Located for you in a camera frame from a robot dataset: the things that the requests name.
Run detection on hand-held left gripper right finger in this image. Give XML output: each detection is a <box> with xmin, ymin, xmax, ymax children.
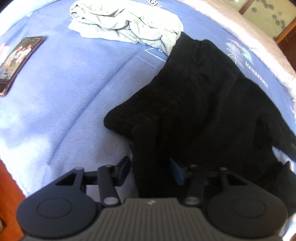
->
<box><xmin>170</xmin><ymin>158</ymin><xmax>248</xmax><ymax>207</ymax></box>

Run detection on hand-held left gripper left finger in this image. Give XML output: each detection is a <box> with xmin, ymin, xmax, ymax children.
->
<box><xmin>55</xmin><ymin>156</ymin><xmax>130</xmax><ymax>207</ymax></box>

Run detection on black pants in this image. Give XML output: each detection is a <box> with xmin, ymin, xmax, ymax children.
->
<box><xmin>104</xmin><ymin>32</ymin><xmax>296</xmax><ymax>198</ymax></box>

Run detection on blue printed bed sheet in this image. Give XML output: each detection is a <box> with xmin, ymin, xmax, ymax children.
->
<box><xmin>0</xmin><ymin>0</ymin><xmax>296</xmax><ymax>232</ymax></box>

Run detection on grey crumpled garment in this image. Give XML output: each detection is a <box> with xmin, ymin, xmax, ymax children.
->
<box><xmin>68</xmin><ymin>0</ymin><xmax>184</xmax><ymax>56</ymax></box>

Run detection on smartphone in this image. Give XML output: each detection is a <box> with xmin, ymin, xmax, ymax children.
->
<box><xmin>0</xmin><ymin>35</ymin><xmax>45</xmax><ymax>97</ymax></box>

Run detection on wooden wardrobe with frosted glass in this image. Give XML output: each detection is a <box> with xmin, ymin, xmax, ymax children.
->
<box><xmin>236</xmin><ymin>0</ymin><xmax>296</xmax><ymax>45</ymax></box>

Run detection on wooden bed frame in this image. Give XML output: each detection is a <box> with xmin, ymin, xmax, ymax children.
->
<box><xmin>0</xmin><ymin>160</ymin><xmax>26</xmax><ymax>241</ymax></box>

